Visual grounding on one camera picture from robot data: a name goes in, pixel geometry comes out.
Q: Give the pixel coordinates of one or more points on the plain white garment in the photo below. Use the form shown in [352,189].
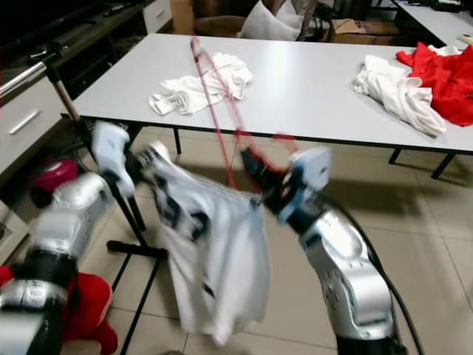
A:
[192,92]

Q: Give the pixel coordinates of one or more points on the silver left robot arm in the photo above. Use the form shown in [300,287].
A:
[74,222]

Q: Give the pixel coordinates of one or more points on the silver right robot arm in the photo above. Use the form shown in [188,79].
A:
[347,274]

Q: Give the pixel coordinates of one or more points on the pink vacuum cleaner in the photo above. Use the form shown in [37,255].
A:
[55,177]

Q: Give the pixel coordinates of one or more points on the white folding table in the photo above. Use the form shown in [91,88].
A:
[310,89]

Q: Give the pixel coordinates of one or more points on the white drawer unit dark top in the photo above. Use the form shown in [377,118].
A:
[29,122]

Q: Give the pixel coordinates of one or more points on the chrome and black clothes rack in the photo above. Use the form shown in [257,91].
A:
[26,78]

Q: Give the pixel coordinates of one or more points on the red shirt with white trim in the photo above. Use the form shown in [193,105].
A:
[92,303]

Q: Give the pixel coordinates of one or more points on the crumpled white garment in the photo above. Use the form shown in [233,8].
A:
[395,92]

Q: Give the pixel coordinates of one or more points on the dark brown armchair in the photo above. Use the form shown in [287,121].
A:
[218,26]

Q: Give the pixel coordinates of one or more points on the grey cushion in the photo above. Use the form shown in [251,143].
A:
[292,11]
[266,28]

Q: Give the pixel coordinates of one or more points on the open brown cardboard box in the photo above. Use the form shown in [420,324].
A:
[362,31]

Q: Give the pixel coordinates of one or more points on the plain red garment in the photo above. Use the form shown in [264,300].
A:
[443,81]

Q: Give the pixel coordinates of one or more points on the white work table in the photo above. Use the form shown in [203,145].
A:
[443,26]

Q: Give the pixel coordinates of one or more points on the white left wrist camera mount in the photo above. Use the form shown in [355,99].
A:
[111,151]

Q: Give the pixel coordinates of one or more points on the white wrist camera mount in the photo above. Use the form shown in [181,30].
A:
[310,170]
[111,151]

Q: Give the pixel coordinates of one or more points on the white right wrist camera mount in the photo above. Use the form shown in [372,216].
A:
[310,170]

